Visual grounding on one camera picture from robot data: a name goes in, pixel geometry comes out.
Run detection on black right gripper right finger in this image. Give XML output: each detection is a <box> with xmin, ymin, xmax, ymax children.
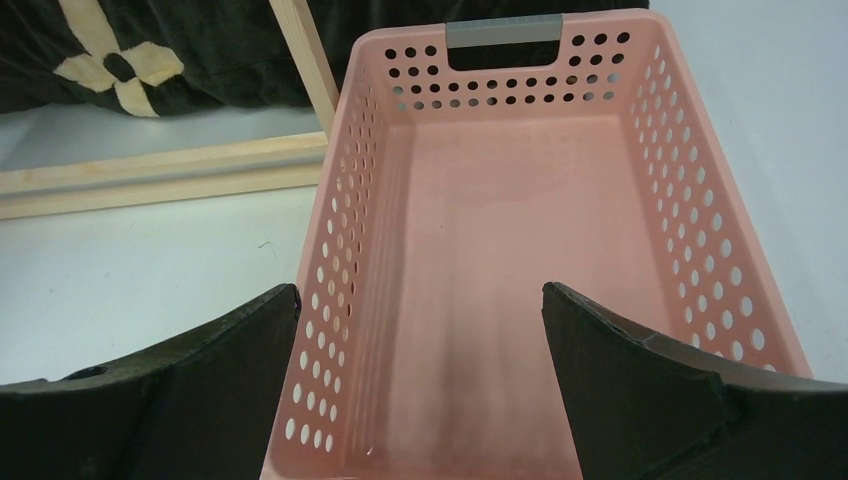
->
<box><xmin>542</xmin><ymin>282</ymin><xmax>847</xmax><ymax>479</ymax></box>

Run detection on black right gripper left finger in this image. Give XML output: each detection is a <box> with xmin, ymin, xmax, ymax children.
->
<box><xmin>1</xmin><ymin>284</ymin><xmax>302</xmax><ymax>479</ymax></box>

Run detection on pink perforated plastic basket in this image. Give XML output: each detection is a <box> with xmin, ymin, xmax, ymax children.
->
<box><xmin>262</xmin><ymin>9</ymin><xmax>810</xmax><ymax>479</ymax></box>

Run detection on black floral plush pillow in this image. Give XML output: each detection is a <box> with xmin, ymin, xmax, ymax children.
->
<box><xmin>1</xmin><ymin>0</ymin><xmax>650</xmax><ymax>118</ymax></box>

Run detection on wooden clothes rack frame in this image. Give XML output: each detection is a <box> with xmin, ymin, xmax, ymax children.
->
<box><xmin>1</xmin><ymin>1</ymin><xmax>339</xmax><ymax>219</ymax></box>

